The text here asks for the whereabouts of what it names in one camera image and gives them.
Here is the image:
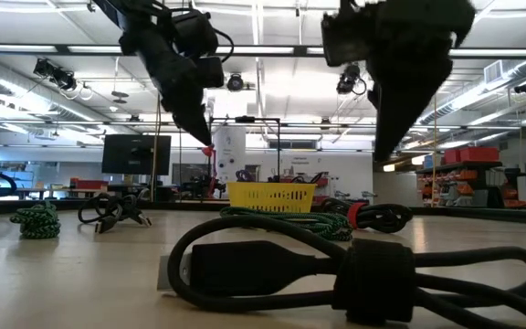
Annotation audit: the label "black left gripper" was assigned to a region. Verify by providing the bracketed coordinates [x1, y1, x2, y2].
[119, 8, 226, 147]

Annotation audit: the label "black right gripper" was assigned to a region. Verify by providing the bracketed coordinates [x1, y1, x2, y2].
[366, 0, 477, 164]

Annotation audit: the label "yellow plastic basket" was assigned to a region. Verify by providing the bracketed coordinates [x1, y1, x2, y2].
[226, 181, 318, 214]

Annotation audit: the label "black cable red tie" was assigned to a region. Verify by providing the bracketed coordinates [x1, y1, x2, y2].
[321, 196, 414, 235]

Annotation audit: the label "thin black USB cable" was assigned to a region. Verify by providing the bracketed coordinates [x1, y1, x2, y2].
[289, 171, 327, 185]

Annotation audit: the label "black cable brown tie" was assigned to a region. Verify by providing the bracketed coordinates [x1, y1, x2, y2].
[78, 191, 153, 235]

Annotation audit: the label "green braided USB cable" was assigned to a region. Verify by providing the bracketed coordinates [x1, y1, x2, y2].
[9, 200, 62, 240]
[219, 206, 354, 242]

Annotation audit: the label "black cable velcro strap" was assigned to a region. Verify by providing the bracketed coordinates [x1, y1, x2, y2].
[156, 214, 526, 329]

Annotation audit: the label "red desk lamp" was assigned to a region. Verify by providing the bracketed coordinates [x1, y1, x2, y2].
[201, 143, 219, 198]

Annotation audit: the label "white pillar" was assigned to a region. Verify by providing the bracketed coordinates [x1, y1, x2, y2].
[212, 125, 247, 197]

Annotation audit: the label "black monitor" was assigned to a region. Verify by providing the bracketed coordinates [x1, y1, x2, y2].
[101, 133, 173, 176]

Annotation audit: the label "large red storage bin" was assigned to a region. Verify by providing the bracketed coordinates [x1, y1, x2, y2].
[459, 146, 500, 164]

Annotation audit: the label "dark storage shelf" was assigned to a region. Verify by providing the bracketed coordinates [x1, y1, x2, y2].
[416, 159, 526, 209]

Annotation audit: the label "red box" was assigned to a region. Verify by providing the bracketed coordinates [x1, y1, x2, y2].
[69, 177, 110, 191]

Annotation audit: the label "black ceiling cameras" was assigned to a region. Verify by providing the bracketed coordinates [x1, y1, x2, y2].
[33, 58, 78, 91]

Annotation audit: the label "black background rig frame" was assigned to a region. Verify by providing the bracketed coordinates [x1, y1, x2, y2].
[207, 115, 282, 202]

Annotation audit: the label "black camera with cable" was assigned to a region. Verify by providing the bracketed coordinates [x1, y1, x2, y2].
[335, 62, 368, 96]

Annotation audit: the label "black overhead camera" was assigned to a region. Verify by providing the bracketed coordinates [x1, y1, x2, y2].
[226, 72, 245, 92]

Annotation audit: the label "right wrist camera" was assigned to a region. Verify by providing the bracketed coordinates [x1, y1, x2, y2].
[321, 12, 374, 69]

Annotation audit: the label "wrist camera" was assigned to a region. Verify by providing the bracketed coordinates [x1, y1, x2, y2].
[173, 9, 219, 59]
[321, 12, 374, 69]

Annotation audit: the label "black aluminium table frame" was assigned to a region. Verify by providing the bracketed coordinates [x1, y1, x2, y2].
[0, 198, 526, 226]

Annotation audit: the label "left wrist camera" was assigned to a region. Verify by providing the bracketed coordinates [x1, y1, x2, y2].
[173, 9, 219, 59]

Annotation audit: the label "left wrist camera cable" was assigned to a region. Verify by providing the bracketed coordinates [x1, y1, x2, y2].
[215, 27, 236, 64]

